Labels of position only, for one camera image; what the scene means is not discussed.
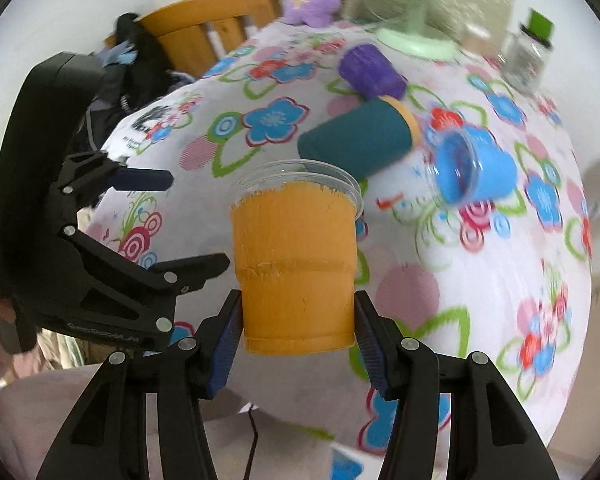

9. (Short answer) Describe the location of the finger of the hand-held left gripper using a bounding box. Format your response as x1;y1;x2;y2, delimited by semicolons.
55;222;231;336
50;151;175;211

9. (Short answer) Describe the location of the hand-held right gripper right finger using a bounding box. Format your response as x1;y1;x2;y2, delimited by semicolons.
354;290;565;480

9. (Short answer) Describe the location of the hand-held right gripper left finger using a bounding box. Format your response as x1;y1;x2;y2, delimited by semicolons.
35;289;245;480

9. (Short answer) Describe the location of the orange cup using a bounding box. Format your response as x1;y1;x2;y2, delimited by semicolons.
229;159;365;357

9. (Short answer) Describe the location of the teal cup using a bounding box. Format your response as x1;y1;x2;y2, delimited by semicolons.
296;95;422;179

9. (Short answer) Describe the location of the blue cup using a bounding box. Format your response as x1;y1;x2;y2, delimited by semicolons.
425;125;519;207

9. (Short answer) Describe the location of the purple cup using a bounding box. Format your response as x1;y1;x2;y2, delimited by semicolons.
338;43;407;101

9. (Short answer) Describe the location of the black bag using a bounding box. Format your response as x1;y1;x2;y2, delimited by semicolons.
79;12;183;157

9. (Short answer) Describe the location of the floral tablecloth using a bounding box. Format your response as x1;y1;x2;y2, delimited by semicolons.
82;19;595;480

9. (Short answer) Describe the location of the wooden chair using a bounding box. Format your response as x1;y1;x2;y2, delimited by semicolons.
104;0;282;80

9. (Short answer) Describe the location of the green desk fan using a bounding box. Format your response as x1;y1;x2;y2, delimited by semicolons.
339;0;464;61

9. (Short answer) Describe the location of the glass jar with green lid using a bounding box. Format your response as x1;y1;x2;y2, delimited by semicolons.
499;8;557;94

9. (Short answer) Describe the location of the black cable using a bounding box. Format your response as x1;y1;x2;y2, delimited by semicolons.
240;404;262;480

